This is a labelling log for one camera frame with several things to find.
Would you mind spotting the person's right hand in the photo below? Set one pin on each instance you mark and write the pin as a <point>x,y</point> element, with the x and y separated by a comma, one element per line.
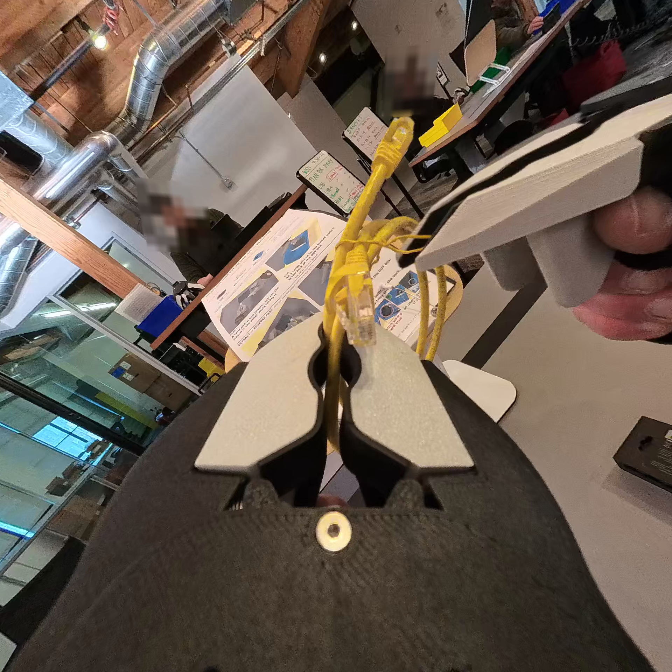
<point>640,220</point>

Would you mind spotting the wooden board stand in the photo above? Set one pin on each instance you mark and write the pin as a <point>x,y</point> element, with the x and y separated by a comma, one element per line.
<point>480,52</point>

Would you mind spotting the black ethernet switch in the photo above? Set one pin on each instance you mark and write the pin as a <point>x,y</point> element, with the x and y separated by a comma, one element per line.
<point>648,454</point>

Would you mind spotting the red tote bag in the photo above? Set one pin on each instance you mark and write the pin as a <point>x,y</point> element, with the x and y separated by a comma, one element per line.
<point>593,73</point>

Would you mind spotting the yellow plastic bin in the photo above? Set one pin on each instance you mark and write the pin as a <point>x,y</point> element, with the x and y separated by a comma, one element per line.
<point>443,123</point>

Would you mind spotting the wooden pillar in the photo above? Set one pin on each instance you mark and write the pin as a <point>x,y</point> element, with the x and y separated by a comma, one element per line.
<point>63,236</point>

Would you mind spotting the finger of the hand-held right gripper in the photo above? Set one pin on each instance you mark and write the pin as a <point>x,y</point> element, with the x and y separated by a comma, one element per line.
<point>525,155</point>
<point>535,204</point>

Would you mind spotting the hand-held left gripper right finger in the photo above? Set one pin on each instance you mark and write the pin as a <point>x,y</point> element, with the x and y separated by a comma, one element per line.
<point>409,420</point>

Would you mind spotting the silver ventilation duct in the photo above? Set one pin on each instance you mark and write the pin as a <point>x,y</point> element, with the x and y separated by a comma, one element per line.
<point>147,78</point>

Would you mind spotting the cardboard box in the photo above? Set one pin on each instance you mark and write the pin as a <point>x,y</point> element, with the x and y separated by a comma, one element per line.
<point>141,375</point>

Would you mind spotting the white printed board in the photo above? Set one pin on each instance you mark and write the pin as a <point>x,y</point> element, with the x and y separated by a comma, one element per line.
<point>328,183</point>
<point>367,131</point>

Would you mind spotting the printed instruction sheet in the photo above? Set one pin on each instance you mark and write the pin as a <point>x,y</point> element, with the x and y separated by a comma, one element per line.
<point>262,283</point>

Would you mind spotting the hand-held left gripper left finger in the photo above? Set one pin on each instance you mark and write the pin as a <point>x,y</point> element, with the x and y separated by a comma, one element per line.
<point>262,414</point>

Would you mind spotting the blue plastic bin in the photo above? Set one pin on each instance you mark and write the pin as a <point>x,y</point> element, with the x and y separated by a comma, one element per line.
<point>157,317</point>

